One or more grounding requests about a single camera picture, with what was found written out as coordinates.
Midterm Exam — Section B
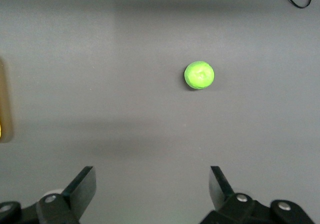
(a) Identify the yellow plastic tray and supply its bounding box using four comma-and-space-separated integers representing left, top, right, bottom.
0, 56, 14, 144

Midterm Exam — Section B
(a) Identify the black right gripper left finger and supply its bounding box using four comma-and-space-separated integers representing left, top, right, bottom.
0, 165, 97, 224

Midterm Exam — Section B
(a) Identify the green apple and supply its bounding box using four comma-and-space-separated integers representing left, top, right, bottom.
183, 60, 216, 91

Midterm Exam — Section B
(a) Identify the dark grey table mat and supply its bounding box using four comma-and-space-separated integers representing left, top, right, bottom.
0, 0, 320, 224

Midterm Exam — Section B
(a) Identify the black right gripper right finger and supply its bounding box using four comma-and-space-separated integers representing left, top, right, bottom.
199, 165, 316, 224

